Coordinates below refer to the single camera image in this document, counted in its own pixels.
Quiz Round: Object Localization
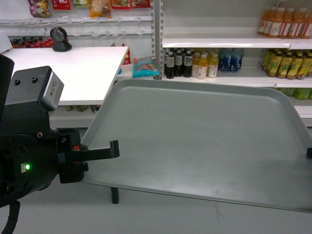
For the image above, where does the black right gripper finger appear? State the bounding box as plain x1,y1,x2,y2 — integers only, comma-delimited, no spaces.
306,147,312,159

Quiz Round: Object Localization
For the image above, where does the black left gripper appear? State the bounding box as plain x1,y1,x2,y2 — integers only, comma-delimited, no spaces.
0,105,119,195

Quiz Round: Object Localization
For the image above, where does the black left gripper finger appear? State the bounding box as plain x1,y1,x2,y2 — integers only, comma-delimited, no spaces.
111,187,119,204

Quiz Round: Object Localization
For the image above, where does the grey silver tray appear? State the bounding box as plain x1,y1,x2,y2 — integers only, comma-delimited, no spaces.
82,79,312,213

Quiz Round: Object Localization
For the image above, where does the white checkout counter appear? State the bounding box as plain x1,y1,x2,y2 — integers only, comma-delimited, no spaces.
3,46,128,105

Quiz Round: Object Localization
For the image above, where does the teal snack bag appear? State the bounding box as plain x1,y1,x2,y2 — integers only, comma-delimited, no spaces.
133,56,160,78

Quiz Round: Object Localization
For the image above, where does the red snack bag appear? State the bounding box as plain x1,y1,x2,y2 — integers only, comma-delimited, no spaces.
122,48,132,65

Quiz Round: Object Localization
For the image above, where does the yellow label drink bottle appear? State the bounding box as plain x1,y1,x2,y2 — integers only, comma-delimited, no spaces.
197,54,208,79

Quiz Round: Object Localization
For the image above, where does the black barcode scanner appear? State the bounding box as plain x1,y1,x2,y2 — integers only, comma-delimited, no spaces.
50,26,72,52

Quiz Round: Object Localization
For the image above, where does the yellow snack bag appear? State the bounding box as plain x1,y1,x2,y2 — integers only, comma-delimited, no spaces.
89,0,112,19

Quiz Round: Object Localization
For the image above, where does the white perforated shelf upright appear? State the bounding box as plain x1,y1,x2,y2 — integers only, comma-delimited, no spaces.
150,0,164,80

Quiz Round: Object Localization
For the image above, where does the purple snack bag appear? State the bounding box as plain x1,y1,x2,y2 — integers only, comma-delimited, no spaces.
28,0,52,18

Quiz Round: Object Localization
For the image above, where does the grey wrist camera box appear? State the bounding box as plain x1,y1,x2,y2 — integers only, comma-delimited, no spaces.
5,66,64,112

